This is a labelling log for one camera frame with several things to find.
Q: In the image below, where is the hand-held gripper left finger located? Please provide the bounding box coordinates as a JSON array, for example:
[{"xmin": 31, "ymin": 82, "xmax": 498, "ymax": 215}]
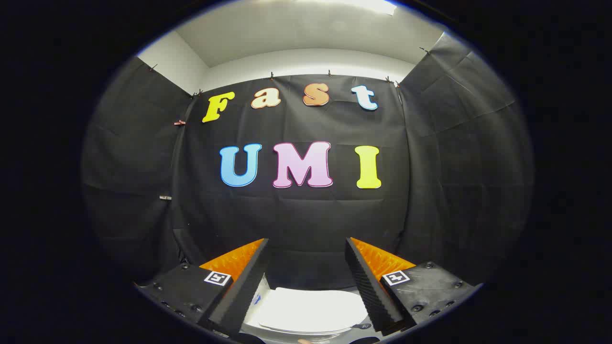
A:
[{"xmin": 136, "ymin": 238, "xmax": 271, "ymax": 338}]

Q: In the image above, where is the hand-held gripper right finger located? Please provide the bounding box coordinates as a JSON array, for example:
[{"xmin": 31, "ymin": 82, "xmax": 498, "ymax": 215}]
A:
[{"xmin": 345, "ymin": 237, "xmax": 481, "ymax": 335}]

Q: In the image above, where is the white toilet lid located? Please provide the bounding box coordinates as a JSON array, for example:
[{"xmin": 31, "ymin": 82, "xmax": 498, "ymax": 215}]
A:
[{"xmin": 257, "ymin": 287, "xmax": 370, "ymax": 334}]

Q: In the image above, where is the white toilet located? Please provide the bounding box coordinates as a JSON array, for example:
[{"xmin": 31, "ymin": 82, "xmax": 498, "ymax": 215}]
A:
[{"xmin": 240, "ymin": 279, "xmax": 383, "ymax": 344}]

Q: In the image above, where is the black backdrop cloth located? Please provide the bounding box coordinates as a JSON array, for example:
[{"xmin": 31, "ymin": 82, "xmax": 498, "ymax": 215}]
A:
[{"xmin": 81, "ymin": 32, "xmax": 534, "ymax": 292}]

